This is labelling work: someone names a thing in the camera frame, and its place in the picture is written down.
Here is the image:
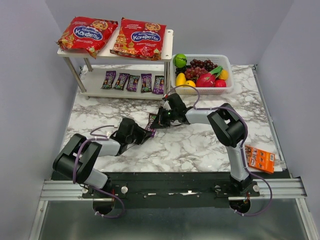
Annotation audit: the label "orange yellow toy fruit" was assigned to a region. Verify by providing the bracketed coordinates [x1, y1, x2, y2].
[218, 69, 229, 81]

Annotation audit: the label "yellow toy mango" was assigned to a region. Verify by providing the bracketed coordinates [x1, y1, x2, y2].
[175, 72, 187, 87]

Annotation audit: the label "red toy apple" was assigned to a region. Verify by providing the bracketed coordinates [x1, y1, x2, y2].
[214, 79, 227, 88]

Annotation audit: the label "pink toy dragon fruit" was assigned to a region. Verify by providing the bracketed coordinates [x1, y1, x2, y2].
[195, 66, 223, 88]

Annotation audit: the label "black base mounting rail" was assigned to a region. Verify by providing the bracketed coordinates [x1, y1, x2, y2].
[51, 171, 261, 210]

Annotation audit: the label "white two-tier shelf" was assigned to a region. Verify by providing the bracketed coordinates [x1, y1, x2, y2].
[57, 29, 174, 100]

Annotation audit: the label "purple M&M pack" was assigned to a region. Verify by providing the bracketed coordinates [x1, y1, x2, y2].
[126, 75, 140, 92]
[101, 70, 117, 89]
[113, 73, 130, 91]
[145, 113, 157, 138]
[141, 73, 152, 93]
[152, 75, 165, 95]

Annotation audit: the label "red candy bag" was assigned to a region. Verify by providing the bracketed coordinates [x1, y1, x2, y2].
[110, 17, 167, 61]
[56, 16, 119, 58]

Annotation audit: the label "aluminium frame rail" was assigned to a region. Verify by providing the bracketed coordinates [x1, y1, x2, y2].
[40, 178, 307, 201]

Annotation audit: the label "yellow toy lemon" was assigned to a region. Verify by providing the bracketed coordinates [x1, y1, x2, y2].
[184, 80, 196, 88]

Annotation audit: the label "white plastic fruit basket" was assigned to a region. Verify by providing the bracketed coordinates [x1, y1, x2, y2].
[169, 54, 235, 95]

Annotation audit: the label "orange snack box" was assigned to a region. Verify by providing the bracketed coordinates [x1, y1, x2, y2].
[245, 145, 276, 174]

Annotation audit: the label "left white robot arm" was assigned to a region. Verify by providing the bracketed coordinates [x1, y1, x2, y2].
[52, 118, 153, 192]

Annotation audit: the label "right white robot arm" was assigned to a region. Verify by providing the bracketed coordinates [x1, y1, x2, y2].
[150, 93, 252, 192]

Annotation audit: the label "green toy ball fruit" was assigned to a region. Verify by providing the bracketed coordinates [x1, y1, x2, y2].
[173, 53, 188, 68]

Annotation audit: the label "dark purple toy grapes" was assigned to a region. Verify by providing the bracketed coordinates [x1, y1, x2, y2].
[190, 58, 218, 72]

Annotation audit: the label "red toy grapes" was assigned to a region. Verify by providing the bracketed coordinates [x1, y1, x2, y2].
[184, 66, 208, 81]

